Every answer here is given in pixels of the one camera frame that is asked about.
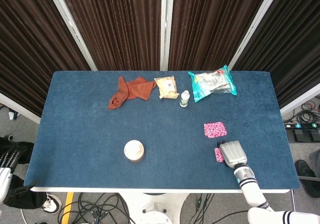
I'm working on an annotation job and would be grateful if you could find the white and black sneaker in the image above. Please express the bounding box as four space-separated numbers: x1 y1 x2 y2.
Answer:
40 192 63 213

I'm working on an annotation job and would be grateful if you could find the white bottle green label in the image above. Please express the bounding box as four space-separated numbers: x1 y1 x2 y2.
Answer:
179 90 191 108

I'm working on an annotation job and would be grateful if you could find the right black-and-silver robot hand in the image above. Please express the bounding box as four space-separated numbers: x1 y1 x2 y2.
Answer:
216 139 249 169

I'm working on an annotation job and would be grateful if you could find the clear tub of rubber bands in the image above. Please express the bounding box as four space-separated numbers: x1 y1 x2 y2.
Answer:
123 139 146 162

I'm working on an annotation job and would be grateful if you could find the white partition frame post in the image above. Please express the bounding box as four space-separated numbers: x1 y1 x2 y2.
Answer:
279 83 320 115
0 92 42 124
43 0 98 71
159 0 175 71
227 0 285 70

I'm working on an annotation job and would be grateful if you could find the orange crumpled cloth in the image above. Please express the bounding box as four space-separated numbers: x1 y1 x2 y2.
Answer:
107 76 157 110

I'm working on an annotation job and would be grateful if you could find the teal clear snack bag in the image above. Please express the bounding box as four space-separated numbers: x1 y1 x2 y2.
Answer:
187 64 238 104

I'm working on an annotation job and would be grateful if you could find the left black-and-white robot hand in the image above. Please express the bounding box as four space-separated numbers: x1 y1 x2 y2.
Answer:
0 147 39 203

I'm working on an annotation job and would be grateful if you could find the black cable with inline switch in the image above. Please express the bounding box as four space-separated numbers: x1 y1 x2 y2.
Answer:
191 193 216 224

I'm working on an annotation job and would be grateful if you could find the pink white patterned block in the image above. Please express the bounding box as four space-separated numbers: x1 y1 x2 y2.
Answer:
203 121 229 140

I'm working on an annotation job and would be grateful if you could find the red white patterned square block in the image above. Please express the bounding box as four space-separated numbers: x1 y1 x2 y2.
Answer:
213 147 225 163

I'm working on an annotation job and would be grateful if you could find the black trousers leg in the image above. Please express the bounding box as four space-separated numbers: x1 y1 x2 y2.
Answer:
4 174 48 209

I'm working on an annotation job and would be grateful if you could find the yellow snack bag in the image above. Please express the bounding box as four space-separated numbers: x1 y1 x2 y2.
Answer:
153 75 181 100

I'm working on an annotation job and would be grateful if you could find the black shoe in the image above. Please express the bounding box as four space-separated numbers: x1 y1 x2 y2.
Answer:
294 159 316 178

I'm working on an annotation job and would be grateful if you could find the blue fabric table cover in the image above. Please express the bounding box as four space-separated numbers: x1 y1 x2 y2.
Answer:
23 70 301 191

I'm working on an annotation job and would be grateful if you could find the black floor cable bundle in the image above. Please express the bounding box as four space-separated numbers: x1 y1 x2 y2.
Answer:
57 192 136 224

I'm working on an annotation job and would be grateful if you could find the black and red cable tangle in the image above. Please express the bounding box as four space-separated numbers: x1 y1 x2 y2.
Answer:
283 100 320 125

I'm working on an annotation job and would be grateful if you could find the brown pleated curtain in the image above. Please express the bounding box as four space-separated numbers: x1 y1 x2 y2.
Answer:
56 0 163 71
233 0 320 109
0 0 91 117
168 0 273 71

